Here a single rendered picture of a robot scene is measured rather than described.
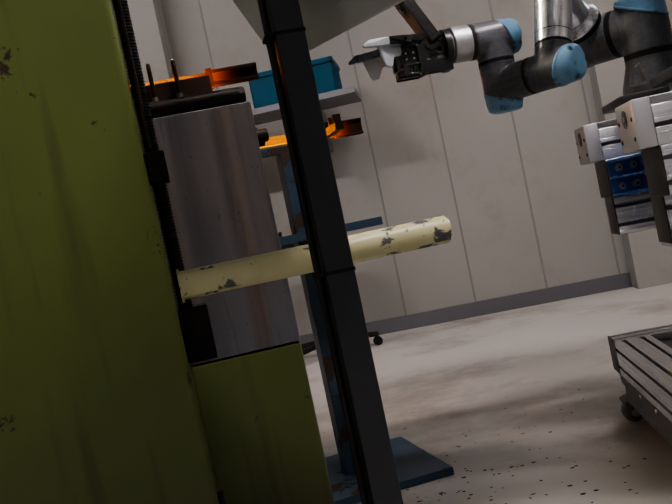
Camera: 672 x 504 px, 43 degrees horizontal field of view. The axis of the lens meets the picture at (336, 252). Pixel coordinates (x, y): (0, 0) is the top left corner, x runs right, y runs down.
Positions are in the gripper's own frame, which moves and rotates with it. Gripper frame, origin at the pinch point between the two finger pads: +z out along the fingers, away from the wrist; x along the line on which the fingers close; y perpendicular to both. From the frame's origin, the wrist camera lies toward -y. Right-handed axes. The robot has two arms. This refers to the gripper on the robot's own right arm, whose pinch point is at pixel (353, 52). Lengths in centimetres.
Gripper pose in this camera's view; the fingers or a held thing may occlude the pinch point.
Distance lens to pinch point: 177.9
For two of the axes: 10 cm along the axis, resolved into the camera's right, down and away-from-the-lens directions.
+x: -1.8, 0.1, 9.8
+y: 2.0, 9.8, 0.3
